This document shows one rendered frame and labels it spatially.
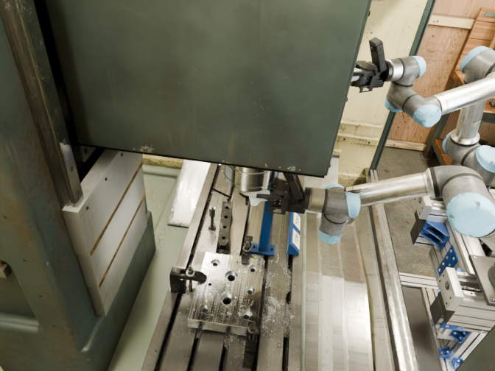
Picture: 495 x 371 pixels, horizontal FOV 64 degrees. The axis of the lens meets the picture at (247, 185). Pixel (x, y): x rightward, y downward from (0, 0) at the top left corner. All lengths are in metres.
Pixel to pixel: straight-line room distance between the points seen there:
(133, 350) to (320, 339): 0.74
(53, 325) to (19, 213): 0.48
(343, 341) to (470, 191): 0.79
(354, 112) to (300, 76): 1.36
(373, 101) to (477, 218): 1.13
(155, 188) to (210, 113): 1.54
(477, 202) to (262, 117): 0.62
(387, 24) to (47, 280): 1.71
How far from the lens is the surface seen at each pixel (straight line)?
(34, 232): 1.08
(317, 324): 1.70
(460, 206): 1.21
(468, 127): 1.95
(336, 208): 1.21
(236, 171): 1.09
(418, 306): 2.62
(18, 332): 1.53
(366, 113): 2.23
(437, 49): 3.91
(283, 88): 0.90
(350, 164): 2.41
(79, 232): 1.19
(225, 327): 1.38
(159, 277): 1.94
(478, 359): 1.23
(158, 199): 2.38
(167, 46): 0.90
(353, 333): 1.76
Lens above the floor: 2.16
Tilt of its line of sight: 40 degrees down
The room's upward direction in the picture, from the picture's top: 5 degrees clockwise
